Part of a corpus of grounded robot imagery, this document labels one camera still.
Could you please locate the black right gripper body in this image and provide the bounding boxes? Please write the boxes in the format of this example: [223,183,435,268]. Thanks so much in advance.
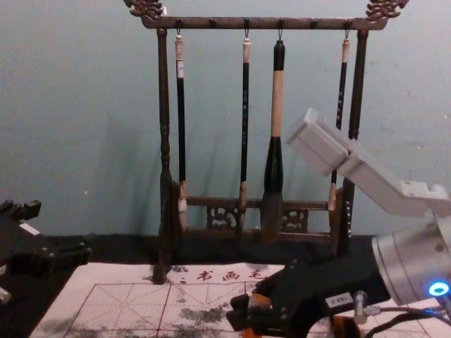
[269,258,393,338]

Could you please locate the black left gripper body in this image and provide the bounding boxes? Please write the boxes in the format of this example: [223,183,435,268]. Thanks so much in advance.
[0,211,54,284]

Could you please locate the orange-brown stick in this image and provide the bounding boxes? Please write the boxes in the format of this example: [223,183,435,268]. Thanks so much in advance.
[248,294,272,311]

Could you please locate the black table cloth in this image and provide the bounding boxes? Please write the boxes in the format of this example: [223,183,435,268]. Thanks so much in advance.
[0,230,451,338]

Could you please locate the white calligraphy mat, red grid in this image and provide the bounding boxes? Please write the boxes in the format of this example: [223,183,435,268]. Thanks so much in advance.
[30,261,451,338]

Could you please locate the thin black brush, pale top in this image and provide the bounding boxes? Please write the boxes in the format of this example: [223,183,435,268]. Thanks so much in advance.
[238,37,252,232]

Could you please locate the thin black brush, labelled top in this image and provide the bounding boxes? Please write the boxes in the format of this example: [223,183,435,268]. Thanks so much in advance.
[173,33,188,234]

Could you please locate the dark wooden brush rack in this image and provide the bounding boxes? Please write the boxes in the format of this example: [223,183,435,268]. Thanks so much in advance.
[123,0,412,286]

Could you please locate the large tan and black brush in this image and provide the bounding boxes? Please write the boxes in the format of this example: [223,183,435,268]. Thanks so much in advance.
[261,39,287,244]

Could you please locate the slim black brush, white top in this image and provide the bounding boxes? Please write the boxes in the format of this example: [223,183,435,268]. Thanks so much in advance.
[328,38,351,226]

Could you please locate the thin dark cable, silver plug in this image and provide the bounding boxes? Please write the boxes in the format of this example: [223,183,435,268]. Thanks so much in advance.
[353,291,451,338]

